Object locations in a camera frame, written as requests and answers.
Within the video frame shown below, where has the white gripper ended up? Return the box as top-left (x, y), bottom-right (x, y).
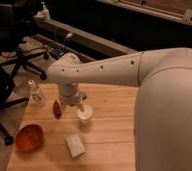
top-left (58, 83), bottom-right (86, 106)

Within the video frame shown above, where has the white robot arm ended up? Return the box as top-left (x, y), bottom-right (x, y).
top-left (48, 48), bottom-right (192, 171)

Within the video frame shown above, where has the small red bottle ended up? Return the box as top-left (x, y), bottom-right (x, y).
top-left (53, 100), bottom-right (62, 118)

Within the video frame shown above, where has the clear glass bottle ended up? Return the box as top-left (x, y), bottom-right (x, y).
top-left (28, 80), bottom-right (46, 106)

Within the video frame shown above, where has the orange ceramic bowl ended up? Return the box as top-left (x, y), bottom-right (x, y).
top-left (15, 124), bottom-right (44, 152)

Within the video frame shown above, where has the white spray bottle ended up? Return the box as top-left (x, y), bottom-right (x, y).
top-left (37, 2), bottom-right (51, 20)

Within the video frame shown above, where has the white sponge block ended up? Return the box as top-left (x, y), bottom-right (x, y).
top-left (66, 134), bottom-right (85, 158)

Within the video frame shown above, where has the black office chair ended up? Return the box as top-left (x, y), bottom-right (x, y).
top-left (0, 0), bottom-right (48, 145)

